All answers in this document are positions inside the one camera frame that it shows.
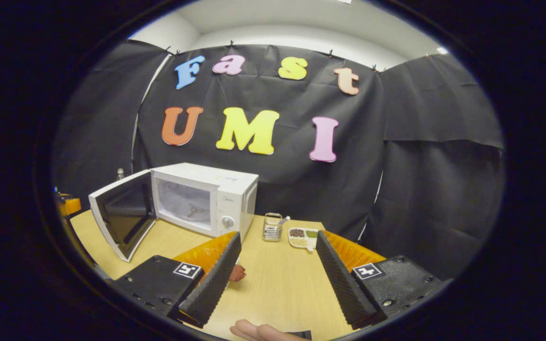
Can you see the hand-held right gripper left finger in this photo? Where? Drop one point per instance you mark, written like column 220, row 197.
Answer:
column 216, row 282

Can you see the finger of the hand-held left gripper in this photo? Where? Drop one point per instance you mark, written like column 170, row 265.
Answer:
column 70, row 206

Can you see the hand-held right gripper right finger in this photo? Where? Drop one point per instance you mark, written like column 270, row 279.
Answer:
column 341, row 284

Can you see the brown meat piece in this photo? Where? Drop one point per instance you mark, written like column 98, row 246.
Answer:
column 238, row 273

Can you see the white microwave oven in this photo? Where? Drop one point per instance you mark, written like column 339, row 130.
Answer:
column 216, row 199

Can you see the clear plastic water bottle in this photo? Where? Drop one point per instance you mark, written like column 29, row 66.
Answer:
column 120, row 174

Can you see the divided dish of grains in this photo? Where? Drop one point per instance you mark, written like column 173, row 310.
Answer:
column 303, row 238

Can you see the metal mesh holder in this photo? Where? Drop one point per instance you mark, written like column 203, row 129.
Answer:
column 272, row 228

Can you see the black backdrop cloth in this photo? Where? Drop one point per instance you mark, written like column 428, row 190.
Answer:
column 424, row 142

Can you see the small ceiling light panel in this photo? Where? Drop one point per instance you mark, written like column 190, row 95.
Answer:
column 441, row 50

